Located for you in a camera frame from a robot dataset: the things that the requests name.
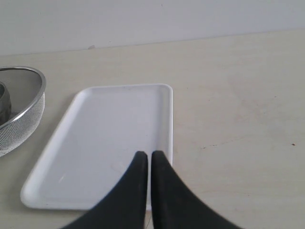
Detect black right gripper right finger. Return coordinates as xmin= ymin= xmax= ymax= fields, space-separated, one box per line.
xmin=151 ymin=151 xmax=239 ymax=229

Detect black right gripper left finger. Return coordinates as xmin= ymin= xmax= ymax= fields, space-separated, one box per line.
xmin=64 ymin=151 xmax=148 ymax=229

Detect steel mesh strainer bowl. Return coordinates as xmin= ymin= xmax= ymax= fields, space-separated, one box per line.
xmin=0 ymin=66 xmax=46 ymax=156

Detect small stainless steel bowl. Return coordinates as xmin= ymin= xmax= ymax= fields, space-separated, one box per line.
xmin=0 ymin=82 xmax=11 ymax=125

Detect white rectangular plastic tray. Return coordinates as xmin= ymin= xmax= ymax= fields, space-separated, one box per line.
xmin=20 ymin=83 xmax=173 ymax=210

